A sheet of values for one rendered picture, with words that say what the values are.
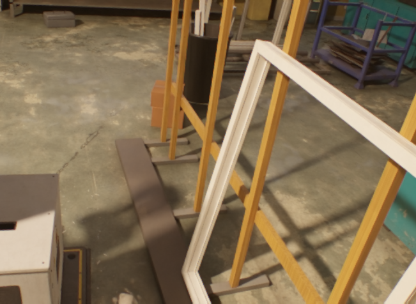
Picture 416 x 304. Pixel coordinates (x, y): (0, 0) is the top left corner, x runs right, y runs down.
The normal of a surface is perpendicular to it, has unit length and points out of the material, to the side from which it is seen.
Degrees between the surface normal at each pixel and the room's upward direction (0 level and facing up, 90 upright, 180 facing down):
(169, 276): 0
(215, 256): 0
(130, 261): 0
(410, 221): 90
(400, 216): 90
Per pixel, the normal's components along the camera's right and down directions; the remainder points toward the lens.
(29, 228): 0.12, -0.85
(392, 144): -0.92, -0.06
